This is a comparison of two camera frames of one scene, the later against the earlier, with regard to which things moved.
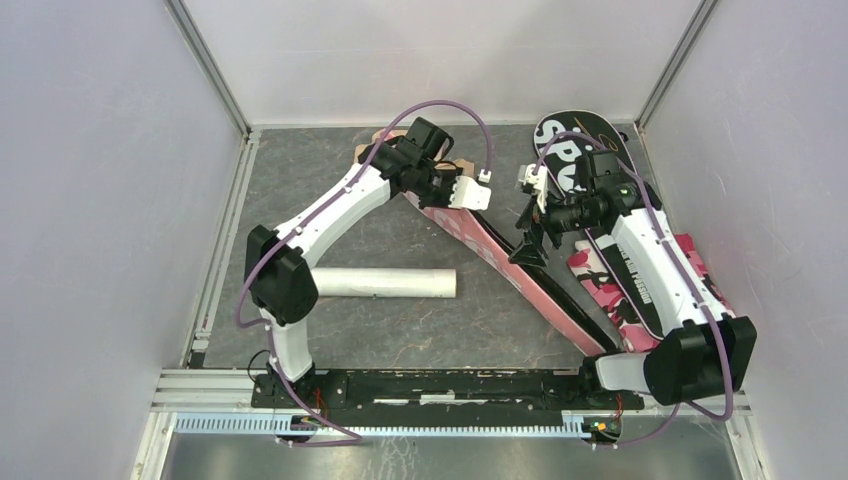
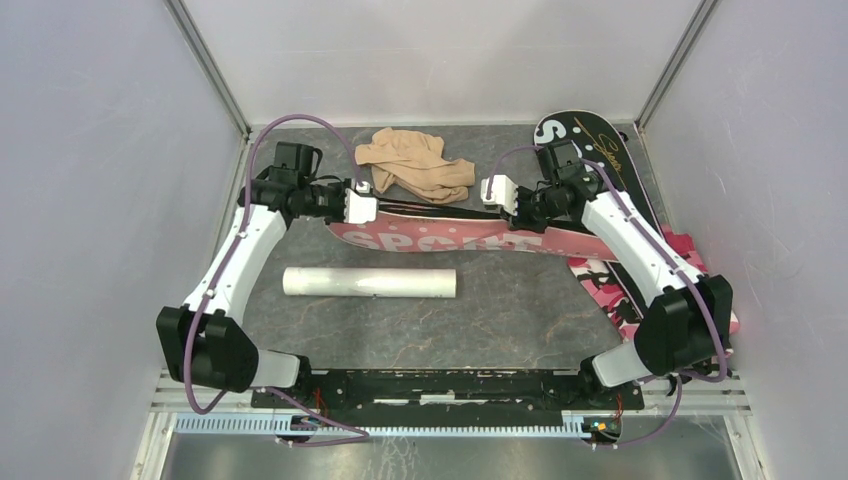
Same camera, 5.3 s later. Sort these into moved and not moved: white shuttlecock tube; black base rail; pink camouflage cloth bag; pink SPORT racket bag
Moved: pink SPORT racket bag
Not moved: white shuttlecock tube; black base rail; pink camouflage cloth bag
